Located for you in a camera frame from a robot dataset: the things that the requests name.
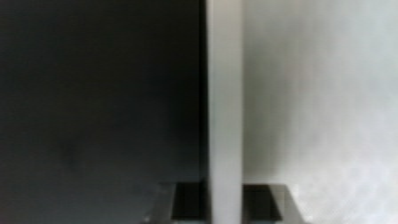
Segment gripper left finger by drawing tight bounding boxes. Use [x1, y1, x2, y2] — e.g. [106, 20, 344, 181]
[140, 183, 176, 224]

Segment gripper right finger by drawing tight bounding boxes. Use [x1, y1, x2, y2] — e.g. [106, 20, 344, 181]
[241, 184, 309, 224]

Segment white desk tabletop tray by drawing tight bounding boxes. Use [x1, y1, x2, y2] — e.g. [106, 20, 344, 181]
[206, 0, 398, 224]

